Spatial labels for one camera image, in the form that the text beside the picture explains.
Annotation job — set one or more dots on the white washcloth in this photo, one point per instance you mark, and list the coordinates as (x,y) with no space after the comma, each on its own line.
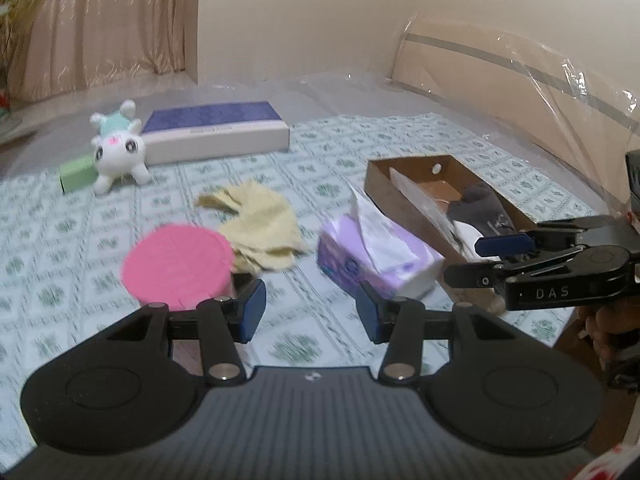
(468,236)

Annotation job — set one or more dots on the floral tablecloth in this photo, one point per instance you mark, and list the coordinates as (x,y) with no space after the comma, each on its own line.
(61,254)

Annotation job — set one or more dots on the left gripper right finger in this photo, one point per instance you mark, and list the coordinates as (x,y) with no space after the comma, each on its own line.
(399,323)

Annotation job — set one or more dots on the purple tissue pack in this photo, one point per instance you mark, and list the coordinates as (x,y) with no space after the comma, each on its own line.
(364,245)

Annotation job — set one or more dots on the person right hand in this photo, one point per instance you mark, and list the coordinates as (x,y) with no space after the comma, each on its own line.
(612,328)

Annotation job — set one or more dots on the plastic wrapped headboard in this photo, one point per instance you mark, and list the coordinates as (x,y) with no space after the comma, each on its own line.
(581,118)

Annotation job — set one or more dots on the pink lidded cup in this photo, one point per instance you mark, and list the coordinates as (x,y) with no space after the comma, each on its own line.
(179,265)

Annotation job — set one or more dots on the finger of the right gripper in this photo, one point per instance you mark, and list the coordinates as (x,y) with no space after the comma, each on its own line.
(520,239)
(486,274)

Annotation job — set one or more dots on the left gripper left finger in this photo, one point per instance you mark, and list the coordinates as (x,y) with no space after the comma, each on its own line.
(223,322)

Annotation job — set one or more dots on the yellow towel cloth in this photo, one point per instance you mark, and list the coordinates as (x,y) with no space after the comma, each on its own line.
(263,230)

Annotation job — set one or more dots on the white bunny plush toy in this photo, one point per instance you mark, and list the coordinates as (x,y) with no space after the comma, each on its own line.
(118,147)

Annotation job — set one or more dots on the blue white flat box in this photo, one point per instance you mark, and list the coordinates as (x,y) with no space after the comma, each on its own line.
(185,134)

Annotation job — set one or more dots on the brown cardboard box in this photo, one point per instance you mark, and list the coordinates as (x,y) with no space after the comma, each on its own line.
(442,202)

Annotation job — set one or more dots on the pink curtain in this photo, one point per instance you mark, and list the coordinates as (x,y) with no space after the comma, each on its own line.
(73,45)

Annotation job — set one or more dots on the dark grey sock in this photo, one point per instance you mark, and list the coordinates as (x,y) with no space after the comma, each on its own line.
(480,207)

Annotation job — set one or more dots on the small green box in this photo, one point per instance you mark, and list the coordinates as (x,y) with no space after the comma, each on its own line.
(77,173)

